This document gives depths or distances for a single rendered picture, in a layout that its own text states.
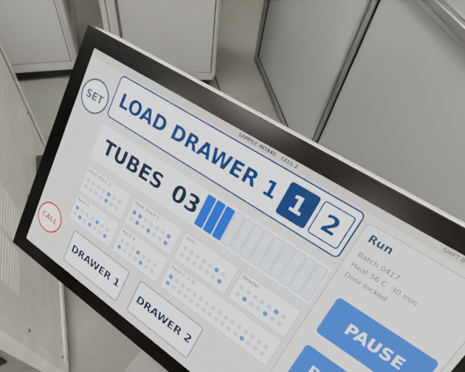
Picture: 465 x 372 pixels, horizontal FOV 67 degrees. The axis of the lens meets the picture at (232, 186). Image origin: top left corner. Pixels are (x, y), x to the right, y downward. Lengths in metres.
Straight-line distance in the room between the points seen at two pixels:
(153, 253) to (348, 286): 0.21
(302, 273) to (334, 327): 0.06
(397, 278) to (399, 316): 0.03
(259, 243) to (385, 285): 0.12
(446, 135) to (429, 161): 0.10
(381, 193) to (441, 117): 0.82
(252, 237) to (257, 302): 0.07
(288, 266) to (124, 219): 0.20
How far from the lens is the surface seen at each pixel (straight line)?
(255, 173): 0.36
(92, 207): 0.47
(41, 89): 2.41
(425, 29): 1.22
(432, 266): 0.36
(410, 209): 0.34
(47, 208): 0.52
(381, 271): 0.36
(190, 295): 0.42
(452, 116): 1.12
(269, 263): 0.37
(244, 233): 0.37
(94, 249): 0.48
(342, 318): 0.38
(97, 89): 0.46
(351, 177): 0.34
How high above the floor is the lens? 1.43
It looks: 53 degrees down
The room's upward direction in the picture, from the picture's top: 11 degrees clockwise
